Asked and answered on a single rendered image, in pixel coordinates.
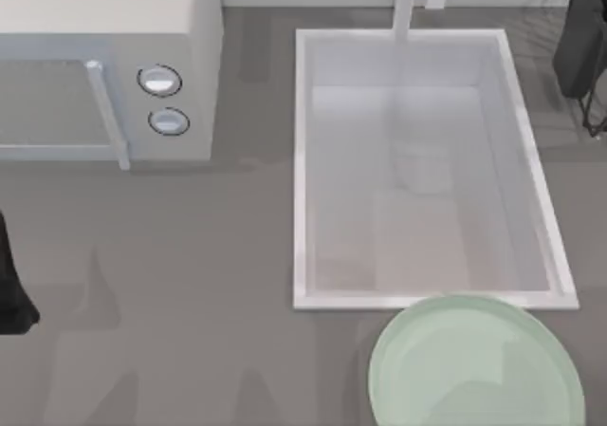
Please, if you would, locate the white sink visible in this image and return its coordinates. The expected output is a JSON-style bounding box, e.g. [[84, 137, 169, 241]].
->
[[291, 28, 580, 311]]

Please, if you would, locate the small microwave knob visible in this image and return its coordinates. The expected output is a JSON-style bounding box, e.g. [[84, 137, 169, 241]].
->
[[147, 106, 191, 137]]

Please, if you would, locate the pale microwave oven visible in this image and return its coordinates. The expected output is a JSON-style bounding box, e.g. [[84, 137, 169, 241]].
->
[[0, 0, 226, 165]]

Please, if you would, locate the large microwave knob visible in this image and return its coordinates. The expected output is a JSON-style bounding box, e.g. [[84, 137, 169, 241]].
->
[[136, 63, 183, 99]]

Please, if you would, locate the tall white tap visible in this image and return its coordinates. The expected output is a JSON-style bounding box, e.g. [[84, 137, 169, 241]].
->
[[391, 0, 418, 43]]

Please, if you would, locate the pale green bowl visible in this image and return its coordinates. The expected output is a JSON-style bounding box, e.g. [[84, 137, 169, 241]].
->
[[368, 293, 586, 426]]

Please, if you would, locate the microwave oven door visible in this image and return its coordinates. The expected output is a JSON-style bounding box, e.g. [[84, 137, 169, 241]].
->
[[0, 58, 124, 161]]

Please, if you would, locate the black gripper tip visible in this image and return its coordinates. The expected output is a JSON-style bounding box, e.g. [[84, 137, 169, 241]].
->
[[0, 211, 41, 336]]

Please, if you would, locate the pale microwave door handle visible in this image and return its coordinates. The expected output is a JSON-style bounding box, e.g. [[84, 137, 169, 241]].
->
[[84, 59, 131, 171]]

